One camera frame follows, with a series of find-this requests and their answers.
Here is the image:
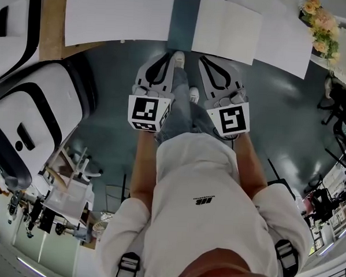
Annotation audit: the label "person's right forearm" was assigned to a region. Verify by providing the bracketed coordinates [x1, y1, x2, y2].
[228, 131, 271, 199]

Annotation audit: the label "person's left forearm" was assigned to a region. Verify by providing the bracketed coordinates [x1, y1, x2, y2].
[128, 128, 163, 205]

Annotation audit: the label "black and white strap buckle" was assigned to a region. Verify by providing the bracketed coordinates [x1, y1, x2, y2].
[116, 250, 142, 277]
[273, 238, 301, 272]

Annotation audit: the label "person's white shirt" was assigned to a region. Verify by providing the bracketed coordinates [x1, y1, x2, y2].
[95, 127, 318, 277]

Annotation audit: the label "person's blue jeans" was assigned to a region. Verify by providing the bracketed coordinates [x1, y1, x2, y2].
[154, 65, 224, 149]

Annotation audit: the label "white and black machine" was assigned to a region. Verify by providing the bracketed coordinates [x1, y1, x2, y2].
[0, 0, 43, 88]
[0, 57, 100, 195]

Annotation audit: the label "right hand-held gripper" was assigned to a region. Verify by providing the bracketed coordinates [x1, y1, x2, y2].
[194, 55, 255, 140]

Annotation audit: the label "person's white shoe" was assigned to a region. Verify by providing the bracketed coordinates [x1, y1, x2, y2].
[188, 86, 200, 105]
[172, 50, 186, 70]

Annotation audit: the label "clear plastic box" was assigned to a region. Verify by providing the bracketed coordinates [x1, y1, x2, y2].
[40, 178, 88, 221]

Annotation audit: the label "white stool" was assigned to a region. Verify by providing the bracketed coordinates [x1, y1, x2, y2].
[43, 144, 105, 190]

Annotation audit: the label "person's face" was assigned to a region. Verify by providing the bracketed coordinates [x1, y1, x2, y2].
[176, 246, 274, 277]

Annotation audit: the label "black office chair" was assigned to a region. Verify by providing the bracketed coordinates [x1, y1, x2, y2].
[315, 75, 346, 145]

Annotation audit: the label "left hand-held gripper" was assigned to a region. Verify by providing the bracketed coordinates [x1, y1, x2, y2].
[126, 49, 178, 135]

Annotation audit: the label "large white paper sheet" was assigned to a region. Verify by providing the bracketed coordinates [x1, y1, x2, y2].
[63, 0, 176, 53]

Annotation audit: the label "yellow flower bouquet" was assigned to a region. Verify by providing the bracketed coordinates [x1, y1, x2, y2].
[294, 0, 344, 71]

